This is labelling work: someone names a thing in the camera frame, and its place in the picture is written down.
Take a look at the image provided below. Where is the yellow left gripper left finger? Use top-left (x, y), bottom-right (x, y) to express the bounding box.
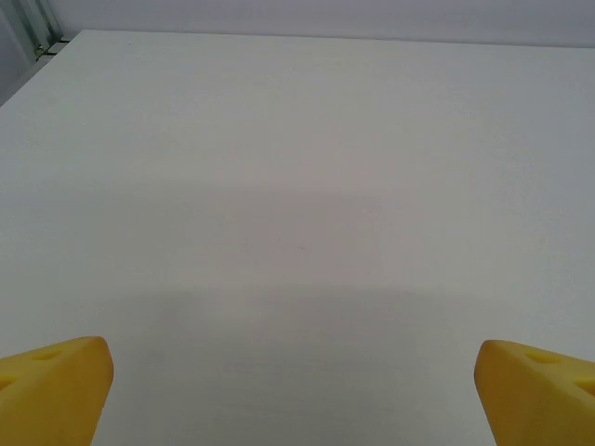
top-left (0, 335), bottom-right (115, 446)

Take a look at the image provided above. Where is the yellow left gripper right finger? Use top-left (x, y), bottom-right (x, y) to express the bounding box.
top-left (473, 339), bottom-right (595, 446)

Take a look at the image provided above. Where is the aluminium frame post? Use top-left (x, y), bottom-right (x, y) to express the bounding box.
top-left (0, 0), bottom-right (71, 59)

